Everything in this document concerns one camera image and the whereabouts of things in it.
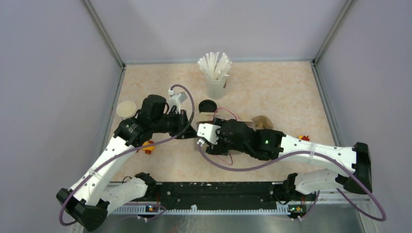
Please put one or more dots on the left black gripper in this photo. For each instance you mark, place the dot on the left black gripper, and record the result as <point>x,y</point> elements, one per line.
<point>182,119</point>

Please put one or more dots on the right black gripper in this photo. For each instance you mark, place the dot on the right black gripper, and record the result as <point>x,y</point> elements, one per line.
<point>218,149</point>

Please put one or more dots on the cream pink paper bag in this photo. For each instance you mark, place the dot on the cream pink paper bag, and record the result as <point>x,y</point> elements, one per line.
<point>225,114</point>

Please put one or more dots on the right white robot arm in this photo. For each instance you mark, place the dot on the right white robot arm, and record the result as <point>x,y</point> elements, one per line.
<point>340,167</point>

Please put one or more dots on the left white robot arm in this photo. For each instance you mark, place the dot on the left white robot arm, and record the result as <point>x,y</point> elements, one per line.
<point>88,201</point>

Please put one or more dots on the stack of black lids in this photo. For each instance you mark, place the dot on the stack of black lids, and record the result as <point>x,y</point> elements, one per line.
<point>207,106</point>

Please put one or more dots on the brown pulp cup carrier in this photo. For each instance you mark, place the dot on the brown pulp cup carrier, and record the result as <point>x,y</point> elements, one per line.
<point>262,122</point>

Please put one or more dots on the orange toy car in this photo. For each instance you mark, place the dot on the orange toy car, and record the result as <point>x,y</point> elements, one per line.
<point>150,147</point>

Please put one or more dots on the white cup holding straws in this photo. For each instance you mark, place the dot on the white cup holding straws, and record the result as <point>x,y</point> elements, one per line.
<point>216,89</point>

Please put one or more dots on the stack of paper cups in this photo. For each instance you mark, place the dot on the stack of paper cups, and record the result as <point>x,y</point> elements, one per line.
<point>126,109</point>

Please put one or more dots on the bundle of white straws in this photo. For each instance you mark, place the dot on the bundle of white straws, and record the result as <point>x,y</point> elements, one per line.
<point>215,66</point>

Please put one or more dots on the green red toy block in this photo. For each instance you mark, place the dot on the green red toy block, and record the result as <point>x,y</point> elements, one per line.
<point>304,137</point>

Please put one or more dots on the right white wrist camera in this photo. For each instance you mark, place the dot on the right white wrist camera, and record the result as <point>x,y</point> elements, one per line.
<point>208,132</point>

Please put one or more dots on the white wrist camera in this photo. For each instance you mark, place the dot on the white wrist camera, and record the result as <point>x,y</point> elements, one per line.
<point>175,100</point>
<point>208,132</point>

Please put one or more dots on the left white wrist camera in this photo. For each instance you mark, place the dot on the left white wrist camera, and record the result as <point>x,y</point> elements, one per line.
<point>175,100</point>

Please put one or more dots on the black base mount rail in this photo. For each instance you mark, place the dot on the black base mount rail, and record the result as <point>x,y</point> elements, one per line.
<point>222,195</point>

